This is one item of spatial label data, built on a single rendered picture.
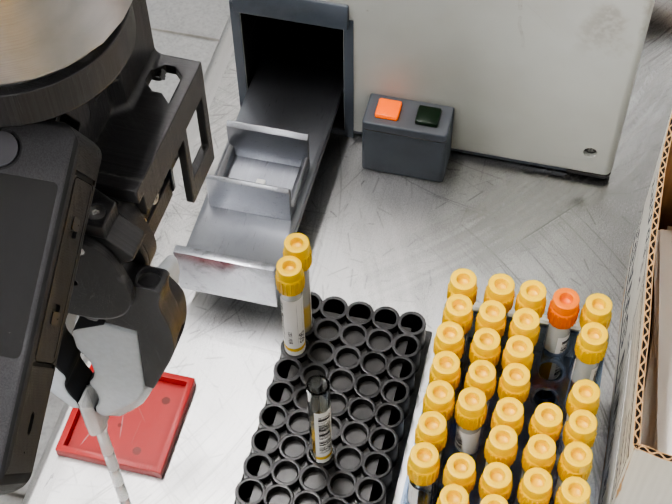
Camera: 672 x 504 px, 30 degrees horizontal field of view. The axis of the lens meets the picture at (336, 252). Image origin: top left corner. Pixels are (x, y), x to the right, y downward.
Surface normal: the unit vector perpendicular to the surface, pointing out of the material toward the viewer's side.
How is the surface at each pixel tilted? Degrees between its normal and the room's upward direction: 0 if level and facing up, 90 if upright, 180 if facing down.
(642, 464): 90
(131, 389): 90
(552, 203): 0
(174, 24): 0
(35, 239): 29
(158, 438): 0
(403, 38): 90
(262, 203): 90
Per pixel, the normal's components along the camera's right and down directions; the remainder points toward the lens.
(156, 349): -0.28, 0.78
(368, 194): -0.01, -0.59
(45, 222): -0.14, -0.14
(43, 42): 0.47, 0.71
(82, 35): 0.72, 0.56
